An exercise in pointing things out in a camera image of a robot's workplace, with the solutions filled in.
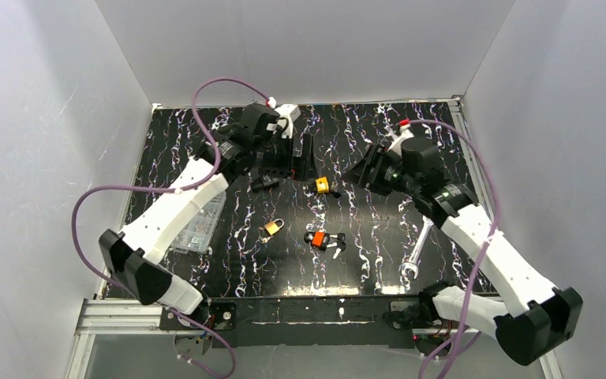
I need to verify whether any aluminium frame rail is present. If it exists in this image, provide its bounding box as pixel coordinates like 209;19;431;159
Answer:
65;299;163;378

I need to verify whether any orange padlock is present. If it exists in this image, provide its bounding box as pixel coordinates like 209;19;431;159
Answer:
304;231;346;259

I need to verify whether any purple cable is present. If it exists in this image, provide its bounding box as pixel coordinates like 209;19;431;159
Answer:
398;118;502;379
71;77;278;379

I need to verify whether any clear plastic screw box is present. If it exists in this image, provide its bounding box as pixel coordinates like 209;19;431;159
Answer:
170;192;226;254

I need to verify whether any black padlock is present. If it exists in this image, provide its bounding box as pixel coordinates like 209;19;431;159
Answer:
250;175;280;193

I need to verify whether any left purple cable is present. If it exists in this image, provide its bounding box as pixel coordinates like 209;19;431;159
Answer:
71;77;278;379

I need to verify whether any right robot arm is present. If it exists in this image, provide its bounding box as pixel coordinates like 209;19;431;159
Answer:
342;137;583;366

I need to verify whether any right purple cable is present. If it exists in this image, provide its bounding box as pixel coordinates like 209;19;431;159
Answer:
398;118;502;379

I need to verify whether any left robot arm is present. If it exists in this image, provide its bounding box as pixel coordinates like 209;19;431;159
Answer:
99;103;316;315

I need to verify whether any yellow padlock with keys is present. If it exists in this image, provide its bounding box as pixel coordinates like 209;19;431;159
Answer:
307;176;342;199

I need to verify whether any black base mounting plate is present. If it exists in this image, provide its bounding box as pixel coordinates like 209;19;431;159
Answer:
159;295;471;350

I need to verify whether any small brass padlock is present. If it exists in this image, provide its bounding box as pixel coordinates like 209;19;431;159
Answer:
260;219;284;243

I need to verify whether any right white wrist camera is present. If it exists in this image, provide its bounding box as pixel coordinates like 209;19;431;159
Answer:
388;119;413;158

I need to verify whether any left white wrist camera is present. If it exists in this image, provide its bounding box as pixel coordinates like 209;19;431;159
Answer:
266;96;301;139

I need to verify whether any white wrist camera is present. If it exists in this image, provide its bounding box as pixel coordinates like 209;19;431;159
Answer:
388;119;413;158
266;96;301;139

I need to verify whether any silver open-end wrench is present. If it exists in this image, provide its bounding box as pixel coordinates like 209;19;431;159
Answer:
400;216;434;279

